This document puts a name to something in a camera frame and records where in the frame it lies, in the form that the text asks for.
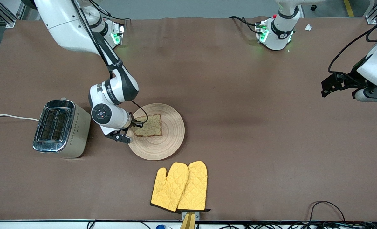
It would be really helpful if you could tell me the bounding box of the black left arm base cable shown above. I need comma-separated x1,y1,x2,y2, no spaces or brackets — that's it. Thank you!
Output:
229,16,259,34

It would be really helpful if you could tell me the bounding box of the brown table cover mat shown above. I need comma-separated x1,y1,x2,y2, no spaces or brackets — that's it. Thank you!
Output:
0,17,377,222

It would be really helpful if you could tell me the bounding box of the black right arm base cable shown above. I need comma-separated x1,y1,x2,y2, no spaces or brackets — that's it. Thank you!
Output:
90,0,132,23

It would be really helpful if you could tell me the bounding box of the chrome and beige toaster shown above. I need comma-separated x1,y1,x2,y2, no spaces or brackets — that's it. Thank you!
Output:
33,98,91,158

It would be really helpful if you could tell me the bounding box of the slice of brown bread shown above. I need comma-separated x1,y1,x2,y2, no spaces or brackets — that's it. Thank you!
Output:
133,114,162,137

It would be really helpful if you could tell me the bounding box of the black arm base cable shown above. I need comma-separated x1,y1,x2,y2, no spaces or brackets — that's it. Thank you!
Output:
90,0,132,23
229,16,259,34

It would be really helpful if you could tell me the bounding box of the round wooden plate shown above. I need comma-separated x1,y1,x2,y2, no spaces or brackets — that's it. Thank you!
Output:
127,103,185,160

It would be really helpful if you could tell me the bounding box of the looped black cable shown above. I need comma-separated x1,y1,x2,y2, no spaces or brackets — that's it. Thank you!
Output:
308,201,346,223

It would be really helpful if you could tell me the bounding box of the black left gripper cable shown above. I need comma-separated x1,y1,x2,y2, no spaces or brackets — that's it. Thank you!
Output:
328,17,377,74

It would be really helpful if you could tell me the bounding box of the yellow wooden stand piece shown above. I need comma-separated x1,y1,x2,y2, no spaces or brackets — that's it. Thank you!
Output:
180,212,196,229

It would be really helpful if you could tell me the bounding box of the yellow quilted oven mitt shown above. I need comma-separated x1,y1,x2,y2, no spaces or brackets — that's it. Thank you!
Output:
150,162,189,213
177,161,209,212

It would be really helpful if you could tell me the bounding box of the white toaster power cord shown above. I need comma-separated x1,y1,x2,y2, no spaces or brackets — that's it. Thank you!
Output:
0,114,39,121

